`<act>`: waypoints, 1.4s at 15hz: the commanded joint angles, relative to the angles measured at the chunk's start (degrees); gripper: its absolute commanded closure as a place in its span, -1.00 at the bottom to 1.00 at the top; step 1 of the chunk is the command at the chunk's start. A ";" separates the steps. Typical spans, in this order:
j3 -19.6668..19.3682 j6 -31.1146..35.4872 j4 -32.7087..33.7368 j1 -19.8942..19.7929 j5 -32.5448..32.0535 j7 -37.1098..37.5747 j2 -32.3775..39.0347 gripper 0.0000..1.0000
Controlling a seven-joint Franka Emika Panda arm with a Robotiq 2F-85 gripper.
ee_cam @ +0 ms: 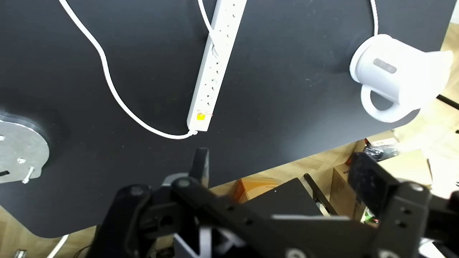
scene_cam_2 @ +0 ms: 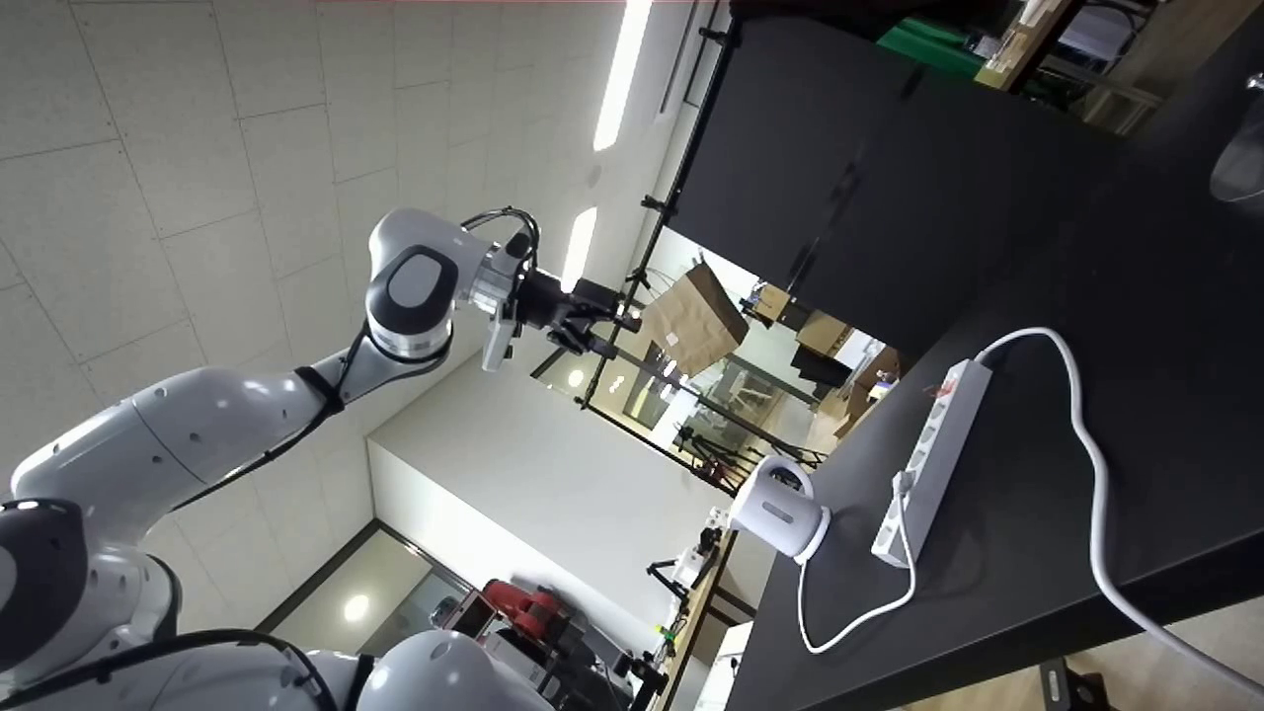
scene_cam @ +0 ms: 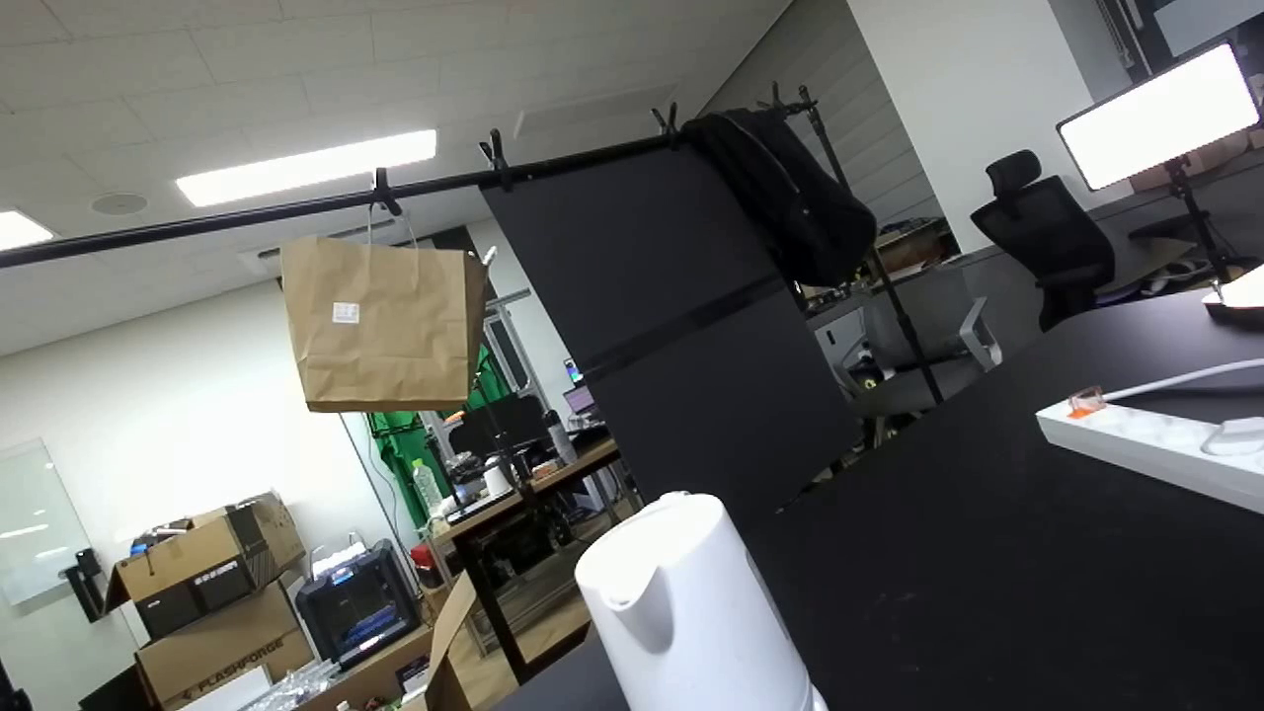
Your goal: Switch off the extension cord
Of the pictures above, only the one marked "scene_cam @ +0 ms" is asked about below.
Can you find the wall whiteboard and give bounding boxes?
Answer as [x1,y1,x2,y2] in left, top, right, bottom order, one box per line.
[0,439,97,614]

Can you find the black computer monitor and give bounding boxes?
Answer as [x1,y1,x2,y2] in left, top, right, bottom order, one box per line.
[451,393,553,467]

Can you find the wooden desk black legs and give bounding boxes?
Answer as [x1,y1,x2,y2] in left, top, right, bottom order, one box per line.
[430,435,641,682]

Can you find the large plain cardboard box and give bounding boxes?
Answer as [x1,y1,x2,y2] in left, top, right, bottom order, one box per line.
[130,576,318,711]

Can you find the white power strip cable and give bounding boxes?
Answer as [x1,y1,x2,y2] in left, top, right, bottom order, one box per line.
[1099,356,1264,406]

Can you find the white power strip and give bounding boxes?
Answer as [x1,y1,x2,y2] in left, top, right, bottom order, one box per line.
[1033,393,1264,519]

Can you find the white electric kettle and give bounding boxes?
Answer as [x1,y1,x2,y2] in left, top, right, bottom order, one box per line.
[571,489,834,711]

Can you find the cardboard box with black side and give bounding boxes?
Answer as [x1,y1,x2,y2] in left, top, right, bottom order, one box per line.
[114,489,306,639]

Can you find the brown paper bag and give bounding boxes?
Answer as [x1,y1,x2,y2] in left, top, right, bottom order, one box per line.
[276,232,493,418]

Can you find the white angled stand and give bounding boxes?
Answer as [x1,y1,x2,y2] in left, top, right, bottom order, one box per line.
[956,291,1006,376]

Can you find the black backdrop panel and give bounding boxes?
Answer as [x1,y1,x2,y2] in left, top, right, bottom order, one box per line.
[479,140,869,535]

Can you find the green cloth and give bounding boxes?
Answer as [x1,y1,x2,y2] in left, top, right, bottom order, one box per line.
[364,345,517,535]

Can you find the black tripod stand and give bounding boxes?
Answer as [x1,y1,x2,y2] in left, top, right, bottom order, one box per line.
[765,83,953,413]

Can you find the black jacket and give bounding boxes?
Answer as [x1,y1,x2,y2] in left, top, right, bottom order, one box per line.
[679,108,881,291]

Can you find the long ceiling light fixture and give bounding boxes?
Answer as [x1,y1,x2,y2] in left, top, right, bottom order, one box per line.
[0,206,59,256]
[173,127,441,214]

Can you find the black office chair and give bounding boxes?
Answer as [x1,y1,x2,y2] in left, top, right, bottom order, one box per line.
[966,148,1120,335]

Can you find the long black horizontal pole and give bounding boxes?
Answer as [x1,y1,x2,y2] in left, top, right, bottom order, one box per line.
[0,94,823,277]

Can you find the white and brown flat object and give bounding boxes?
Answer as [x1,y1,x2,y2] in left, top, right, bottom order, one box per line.
[1202,262,1264,332]

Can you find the black 3D printer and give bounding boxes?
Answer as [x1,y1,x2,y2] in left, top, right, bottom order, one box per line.
[291,540,424,673]

